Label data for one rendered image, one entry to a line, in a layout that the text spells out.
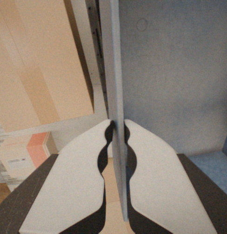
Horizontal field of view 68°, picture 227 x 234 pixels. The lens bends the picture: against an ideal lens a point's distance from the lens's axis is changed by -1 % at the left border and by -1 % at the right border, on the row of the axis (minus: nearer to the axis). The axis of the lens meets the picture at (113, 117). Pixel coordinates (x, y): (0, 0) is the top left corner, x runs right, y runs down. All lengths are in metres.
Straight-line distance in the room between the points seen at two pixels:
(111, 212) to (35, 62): 0.49
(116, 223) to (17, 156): 0.40
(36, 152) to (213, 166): 0.51
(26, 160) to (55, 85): 0.33
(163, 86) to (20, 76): 0.30
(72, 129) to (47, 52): 0.33
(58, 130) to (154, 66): 0.51
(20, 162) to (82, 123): 0.24
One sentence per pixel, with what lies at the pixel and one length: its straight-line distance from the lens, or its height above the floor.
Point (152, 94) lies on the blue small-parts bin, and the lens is 0.18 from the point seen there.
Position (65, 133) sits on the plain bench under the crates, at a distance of 0.64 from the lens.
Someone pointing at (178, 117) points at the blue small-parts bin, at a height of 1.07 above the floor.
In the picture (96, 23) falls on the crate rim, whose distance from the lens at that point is 0.29.
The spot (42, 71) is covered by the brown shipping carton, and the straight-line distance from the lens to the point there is 0.39.
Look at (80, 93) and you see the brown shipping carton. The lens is 0.39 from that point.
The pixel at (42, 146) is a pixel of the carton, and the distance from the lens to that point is 0.59.
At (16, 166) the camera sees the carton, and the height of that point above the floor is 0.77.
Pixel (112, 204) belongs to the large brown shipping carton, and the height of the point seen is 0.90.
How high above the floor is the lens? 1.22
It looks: 60 degrees down
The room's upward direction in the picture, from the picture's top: 167 degrees clockwise
